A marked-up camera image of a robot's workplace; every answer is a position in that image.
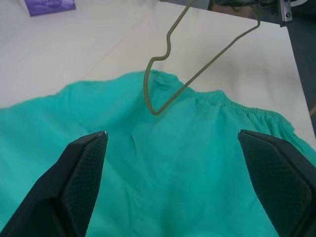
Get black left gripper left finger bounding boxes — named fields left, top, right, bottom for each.
left=0, top=130, right=110, bottom=237

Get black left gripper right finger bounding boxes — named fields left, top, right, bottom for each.
left=237, top=128, right=316, bottom=237

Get green shorts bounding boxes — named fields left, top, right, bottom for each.
left=0, top=70, right=316, bottom=237

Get olive wire hanger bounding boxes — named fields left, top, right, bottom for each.
left=143, top=0, right=262, bottom=117

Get purple tissue box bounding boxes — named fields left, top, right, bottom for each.
left=24, top=0, right=77, bottom=17

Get silver screwed metal bracket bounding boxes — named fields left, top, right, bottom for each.
left=279, top=0, right=293, bottom=28

